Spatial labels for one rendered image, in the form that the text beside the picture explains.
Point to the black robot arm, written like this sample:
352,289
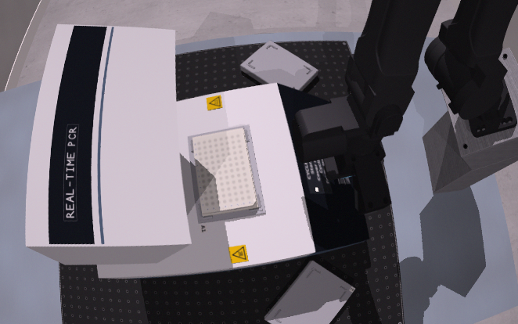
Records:
387,57

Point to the white real-time pcr cycler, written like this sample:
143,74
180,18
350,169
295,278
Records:
106,180

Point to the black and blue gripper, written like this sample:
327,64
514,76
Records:
331,168

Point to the white well pcr plate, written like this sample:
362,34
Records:
223,172

